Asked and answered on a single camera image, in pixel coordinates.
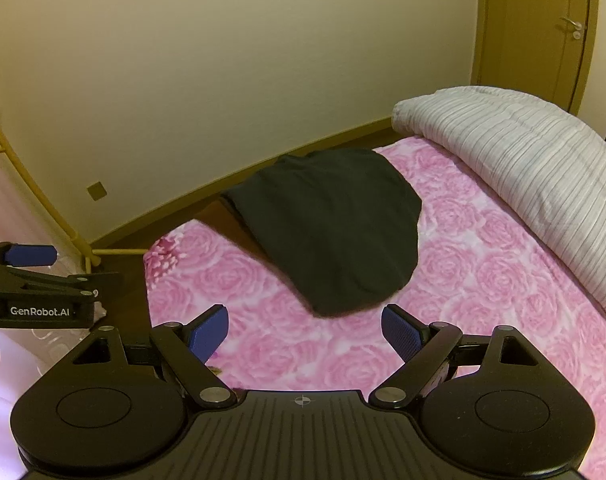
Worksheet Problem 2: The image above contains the yellow clothes rack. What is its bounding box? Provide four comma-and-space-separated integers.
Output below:
0, 72, 151, 269

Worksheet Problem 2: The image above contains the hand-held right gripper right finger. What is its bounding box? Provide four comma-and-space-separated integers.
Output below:
368, 304, 534, 409

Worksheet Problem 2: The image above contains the wooden door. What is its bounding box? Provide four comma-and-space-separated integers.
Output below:
470, 0, 602, 117

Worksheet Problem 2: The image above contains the metal door handle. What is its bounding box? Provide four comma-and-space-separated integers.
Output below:
558, 16, 584, 40

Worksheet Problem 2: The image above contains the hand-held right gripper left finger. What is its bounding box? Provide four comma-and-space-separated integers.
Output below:
72, 304, 238, 408

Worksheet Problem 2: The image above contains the pink floral blanket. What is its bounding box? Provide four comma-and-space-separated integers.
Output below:
143, 135, 606, 480

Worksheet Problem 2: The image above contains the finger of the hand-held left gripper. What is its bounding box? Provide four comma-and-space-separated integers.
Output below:
0, 271, 123, 298
0, 240, 58, 275

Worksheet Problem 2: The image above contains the black garment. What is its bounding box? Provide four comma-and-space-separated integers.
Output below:
219, 147, 424, 319

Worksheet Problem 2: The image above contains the light pink striped pillow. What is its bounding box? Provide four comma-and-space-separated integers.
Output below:
392, 86, 606, 327

